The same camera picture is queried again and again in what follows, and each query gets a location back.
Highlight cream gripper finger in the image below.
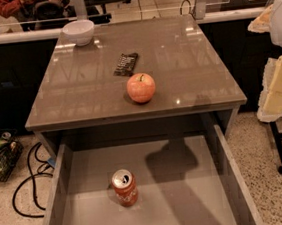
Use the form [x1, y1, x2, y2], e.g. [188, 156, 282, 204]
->
[257, 55, 282, 123]
[248, 5, 273, 34]

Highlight red coke can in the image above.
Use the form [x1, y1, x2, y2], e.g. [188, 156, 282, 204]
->
[111, 169, 139, 207]

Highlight open grey top drawer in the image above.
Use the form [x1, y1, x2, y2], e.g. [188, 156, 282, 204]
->
[43, 126, 264, 225]

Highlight grey counter cabinet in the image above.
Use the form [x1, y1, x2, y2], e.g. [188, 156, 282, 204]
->
[26, 15, 246, 154]

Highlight red apple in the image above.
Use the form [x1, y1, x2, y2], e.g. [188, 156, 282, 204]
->
[126, 73, 156, 103]

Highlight dark snack bar wrapper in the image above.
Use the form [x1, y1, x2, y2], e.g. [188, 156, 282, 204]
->
[114, 53, 138, 77]

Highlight white bowl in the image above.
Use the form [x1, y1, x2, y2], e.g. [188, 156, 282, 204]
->
[62, 19, 95, 46]

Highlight black office chair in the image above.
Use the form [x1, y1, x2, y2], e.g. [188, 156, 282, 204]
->
[33, 0, 67, 30]

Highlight person in red shirt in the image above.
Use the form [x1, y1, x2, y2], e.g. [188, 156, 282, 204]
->
[0, 0, 59, 18]

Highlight black floor cable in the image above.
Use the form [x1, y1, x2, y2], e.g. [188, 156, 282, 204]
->
[6, 140, 59, 221]

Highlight black wire basket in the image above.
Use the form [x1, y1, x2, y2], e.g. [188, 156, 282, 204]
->
[0, 131, 23, 182]

